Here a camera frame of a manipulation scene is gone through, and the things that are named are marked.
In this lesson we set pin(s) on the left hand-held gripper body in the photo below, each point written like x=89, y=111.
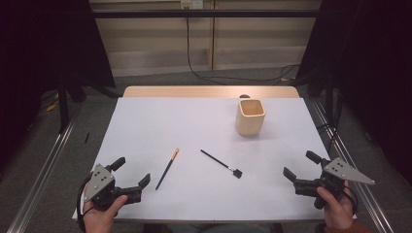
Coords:
x=100, y=181

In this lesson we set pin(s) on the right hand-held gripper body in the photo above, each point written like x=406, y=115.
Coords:
x=336, y=170

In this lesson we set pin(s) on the black pencil with orange end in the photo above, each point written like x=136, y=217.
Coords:
x=166, y=170

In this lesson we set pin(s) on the black brush with square head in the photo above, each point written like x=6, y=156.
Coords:
x=237, y=173

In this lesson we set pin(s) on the beige square pen holder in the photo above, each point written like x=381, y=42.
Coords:
x=247, y=124

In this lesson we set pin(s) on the person's left hand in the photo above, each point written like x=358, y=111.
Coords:
x=98, y=220

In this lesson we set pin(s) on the person's right hand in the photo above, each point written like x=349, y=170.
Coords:
x=338, y=210

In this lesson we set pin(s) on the small black stick on floor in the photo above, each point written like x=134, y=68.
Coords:
x=86, y=138

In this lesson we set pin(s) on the black metal stand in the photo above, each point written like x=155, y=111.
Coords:
x=63, y=106
x=329, y=97

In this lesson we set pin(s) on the white table cover sheet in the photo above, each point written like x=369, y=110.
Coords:
x=194, y=129

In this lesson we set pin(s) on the black curtain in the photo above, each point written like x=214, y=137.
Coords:
x=372, y=64
x=42, y=42

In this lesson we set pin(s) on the aluminium floor rail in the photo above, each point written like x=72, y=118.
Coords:
x=42, y=174
x=369, y=202

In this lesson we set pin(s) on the black horizontal frame bar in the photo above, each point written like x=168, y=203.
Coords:
x=200, y=13

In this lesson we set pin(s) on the white wall socket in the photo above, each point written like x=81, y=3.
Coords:
x=191, y=4

